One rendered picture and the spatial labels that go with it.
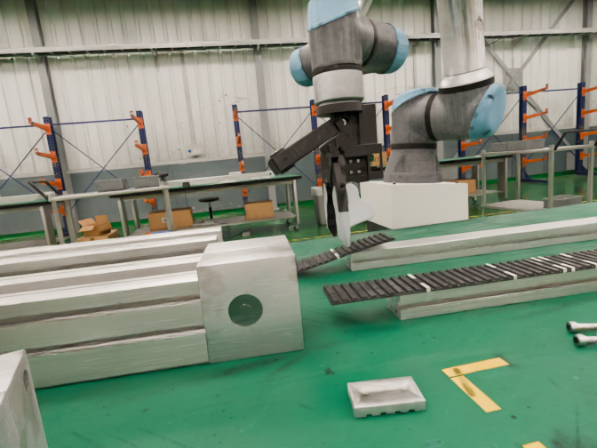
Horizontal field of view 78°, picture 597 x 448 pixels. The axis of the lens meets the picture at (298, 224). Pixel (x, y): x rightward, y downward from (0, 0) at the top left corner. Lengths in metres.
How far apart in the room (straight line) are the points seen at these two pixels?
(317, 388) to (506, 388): 0.14
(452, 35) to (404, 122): 0.21
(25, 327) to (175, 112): 7.83
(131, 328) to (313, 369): 0.17
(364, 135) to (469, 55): 0.41
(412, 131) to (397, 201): 0.19
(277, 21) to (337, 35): 8.09
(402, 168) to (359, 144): 0.42
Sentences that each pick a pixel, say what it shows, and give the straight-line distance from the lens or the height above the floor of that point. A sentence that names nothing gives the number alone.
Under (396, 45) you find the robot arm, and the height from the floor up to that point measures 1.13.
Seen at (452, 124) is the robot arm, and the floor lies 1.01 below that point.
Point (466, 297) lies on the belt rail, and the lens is 0.46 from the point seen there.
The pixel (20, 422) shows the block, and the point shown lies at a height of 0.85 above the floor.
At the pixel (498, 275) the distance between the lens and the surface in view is 0.47.
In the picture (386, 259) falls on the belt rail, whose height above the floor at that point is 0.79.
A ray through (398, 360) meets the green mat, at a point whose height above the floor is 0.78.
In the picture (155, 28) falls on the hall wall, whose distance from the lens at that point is 8.54.
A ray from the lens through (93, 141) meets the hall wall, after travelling 8.41.
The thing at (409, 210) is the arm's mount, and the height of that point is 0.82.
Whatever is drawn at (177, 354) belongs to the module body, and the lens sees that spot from 0.37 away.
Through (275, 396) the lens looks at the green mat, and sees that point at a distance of 0.32.
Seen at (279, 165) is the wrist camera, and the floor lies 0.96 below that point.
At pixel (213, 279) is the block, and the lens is 0.34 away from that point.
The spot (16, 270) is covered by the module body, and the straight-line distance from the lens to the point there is 0.62.
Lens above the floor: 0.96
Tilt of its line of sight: 10 degrees down
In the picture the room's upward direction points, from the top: 5 degrees counter-clockwise
